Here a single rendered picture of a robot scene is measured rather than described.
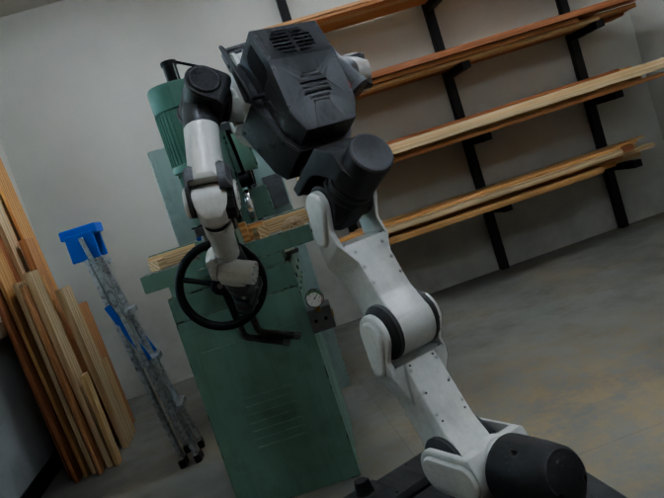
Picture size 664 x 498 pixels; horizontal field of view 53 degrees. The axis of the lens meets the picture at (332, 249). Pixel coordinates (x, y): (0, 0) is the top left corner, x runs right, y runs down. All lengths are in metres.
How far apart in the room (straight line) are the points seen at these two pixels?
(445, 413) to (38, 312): 2.33
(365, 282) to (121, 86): 3.44
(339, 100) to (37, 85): 3.48
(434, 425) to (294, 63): 0.94
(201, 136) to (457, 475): 0.99
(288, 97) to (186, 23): 3.29
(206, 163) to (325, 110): 0.32
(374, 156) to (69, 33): 3.66
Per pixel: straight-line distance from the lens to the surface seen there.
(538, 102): 4.76
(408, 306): 1.63
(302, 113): 1.64
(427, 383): 1.66
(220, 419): 2.39
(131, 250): 4.77
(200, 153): 1.62
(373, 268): 1.65
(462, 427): 1.67
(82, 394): 3.55
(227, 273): 1.78
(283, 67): 1.67
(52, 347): 3.52
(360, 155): 1.53
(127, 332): 3.05
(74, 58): 4.94
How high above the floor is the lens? 1.01
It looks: 6 degrees down
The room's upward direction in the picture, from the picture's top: 18 degrees counter-clockwise
